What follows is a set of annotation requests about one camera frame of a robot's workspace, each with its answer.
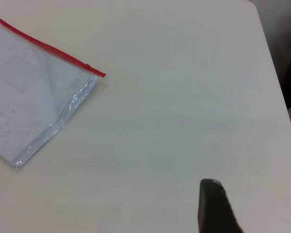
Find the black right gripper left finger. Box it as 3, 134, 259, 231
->
197, 178, 245, 233

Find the clear plastic zipper bag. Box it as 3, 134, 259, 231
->
0, 18, 107, 171

